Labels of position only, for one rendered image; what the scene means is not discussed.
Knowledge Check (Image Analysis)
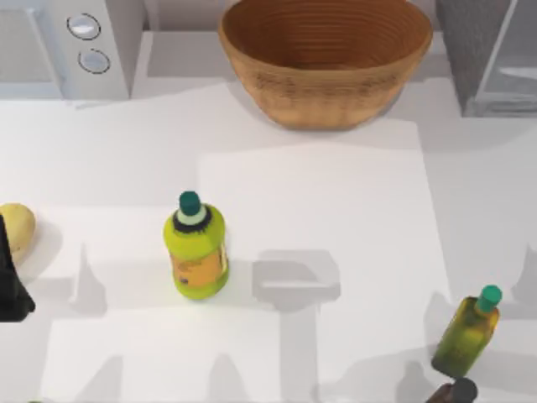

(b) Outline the lime green bottle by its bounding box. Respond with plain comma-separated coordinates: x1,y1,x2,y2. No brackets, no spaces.
163,191,232,301

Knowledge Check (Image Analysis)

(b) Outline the brown woven basket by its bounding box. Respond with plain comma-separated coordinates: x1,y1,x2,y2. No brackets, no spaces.
217,0,434,131

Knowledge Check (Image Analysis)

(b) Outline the small round microwave knob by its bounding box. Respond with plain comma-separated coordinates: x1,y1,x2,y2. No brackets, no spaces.
77,47,112,75

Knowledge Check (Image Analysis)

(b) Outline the olive green bottle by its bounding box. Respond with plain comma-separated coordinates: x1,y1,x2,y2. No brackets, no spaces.
430,285,503,377

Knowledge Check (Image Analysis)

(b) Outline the large round microwave knob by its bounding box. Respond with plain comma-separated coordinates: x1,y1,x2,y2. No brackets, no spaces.
65,12,102,41

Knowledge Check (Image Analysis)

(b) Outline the grey cabinet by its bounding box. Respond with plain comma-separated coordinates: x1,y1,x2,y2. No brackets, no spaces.
435,0,537,118

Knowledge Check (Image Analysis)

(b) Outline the pale microwave oven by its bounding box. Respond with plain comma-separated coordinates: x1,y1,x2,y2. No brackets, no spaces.
0,0,145,101

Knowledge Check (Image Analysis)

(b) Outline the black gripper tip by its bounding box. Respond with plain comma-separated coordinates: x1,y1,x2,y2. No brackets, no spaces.
0,213,36,323

